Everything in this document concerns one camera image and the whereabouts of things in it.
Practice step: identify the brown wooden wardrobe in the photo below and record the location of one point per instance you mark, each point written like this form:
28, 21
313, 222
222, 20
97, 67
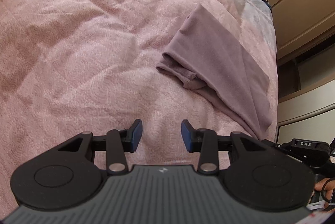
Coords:
301, 25

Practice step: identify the person's right hand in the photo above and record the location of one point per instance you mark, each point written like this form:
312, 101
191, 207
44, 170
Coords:
322, 198

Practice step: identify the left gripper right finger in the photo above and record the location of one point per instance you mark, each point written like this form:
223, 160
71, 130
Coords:
193, 138

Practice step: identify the pink grey duvet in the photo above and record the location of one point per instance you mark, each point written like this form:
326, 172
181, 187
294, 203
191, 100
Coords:
68, 66

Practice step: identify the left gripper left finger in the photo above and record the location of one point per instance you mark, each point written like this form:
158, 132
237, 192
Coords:
125, 139

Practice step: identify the mauve tank top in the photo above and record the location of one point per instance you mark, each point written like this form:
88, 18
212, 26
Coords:
210, 61

